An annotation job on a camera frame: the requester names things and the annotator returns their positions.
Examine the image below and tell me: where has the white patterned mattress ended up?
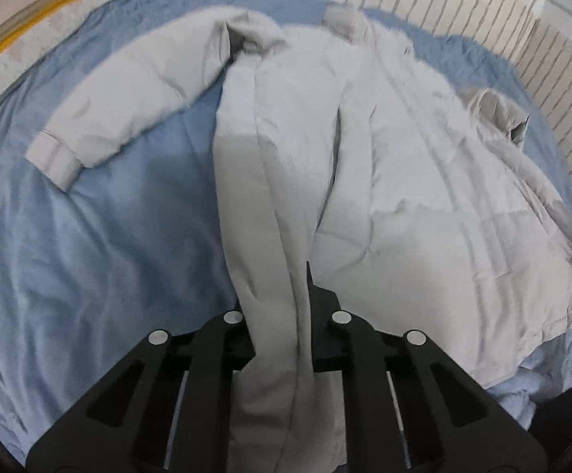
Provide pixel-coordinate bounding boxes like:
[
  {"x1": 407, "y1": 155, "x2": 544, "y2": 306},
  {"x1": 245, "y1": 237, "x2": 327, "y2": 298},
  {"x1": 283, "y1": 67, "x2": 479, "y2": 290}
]
[{"x1": 0, "y1": 0, "x2": 141, "y2": 131}]

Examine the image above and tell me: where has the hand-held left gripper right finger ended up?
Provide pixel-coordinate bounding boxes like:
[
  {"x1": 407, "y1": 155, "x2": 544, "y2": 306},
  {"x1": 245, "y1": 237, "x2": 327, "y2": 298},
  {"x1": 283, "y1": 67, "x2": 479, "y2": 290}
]
[{"x1": 306, "y1": 260, "x2": 549, "y2": 473}]

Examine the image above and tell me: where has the light grey padded coat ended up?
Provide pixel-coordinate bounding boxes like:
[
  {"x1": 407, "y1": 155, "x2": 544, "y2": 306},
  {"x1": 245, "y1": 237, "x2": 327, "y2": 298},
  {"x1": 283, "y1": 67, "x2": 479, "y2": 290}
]
[{"x1": 24, "y1": 4, "x2": 572, "y2": 473}]

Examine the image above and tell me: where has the yellow trim strip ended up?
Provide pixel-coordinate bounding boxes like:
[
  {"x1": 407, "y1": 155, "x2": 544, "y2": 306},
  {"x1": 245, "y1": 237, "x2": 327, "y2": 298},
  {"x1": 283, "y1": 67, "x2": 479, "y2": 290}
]
[{"x1": 0, "y1": 0, "x2": 96, "y2": 78}]

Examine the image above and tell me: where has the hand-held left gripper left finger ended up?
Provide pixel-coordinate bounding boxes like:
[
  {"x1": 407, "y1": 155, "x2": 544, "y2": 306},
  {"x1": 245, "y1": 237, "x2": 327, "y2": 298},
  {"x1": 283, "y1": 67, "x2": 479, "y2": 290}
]
[{"x1": 24, "y1": 308, "x2": 258, "y2": 473}]

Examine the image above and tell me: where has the light blue crumpled blanket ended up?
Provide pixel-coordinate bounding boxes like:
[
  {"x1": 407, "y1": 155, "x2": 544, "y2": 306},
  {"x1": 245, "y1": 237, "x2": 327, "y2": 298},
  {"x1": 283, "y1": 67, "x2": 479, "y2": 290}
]
[{"x1": 487, "y1": 325, "x2": 572, "y2": 432}]

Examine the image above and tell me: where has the blue bed sheet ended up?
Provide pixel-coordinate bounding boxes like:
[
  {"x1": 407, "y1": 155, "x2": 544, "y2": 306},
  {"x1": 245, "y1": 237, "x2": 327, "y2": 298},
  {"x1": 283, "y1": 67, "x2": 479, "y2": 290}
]
[{"x1": 0, "y1": 0, "x2": 572, "y2": 469}]

